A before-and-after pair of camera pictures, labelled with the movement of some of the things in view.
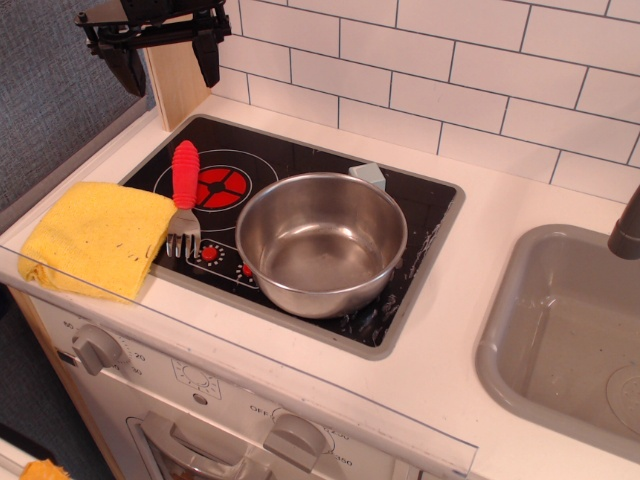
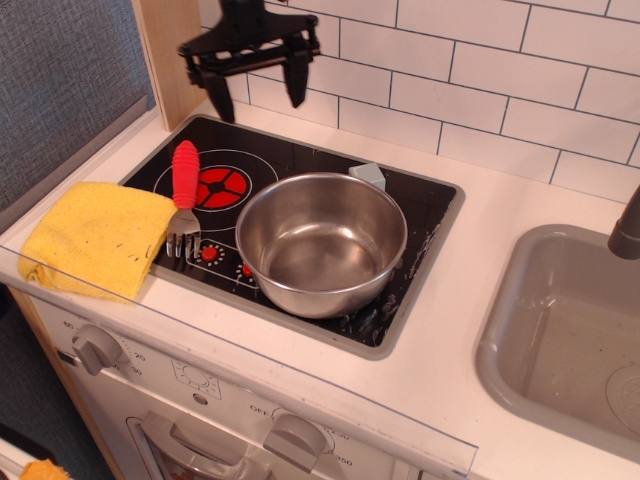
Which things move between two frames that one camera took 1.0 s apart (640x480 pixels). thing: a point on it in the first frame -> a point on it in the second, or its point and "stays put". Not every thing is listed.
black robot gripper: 149,22 -> 246,37
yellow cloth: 101,239 stays put
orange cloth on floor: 44,470 stays put
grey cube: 371,172 stays put
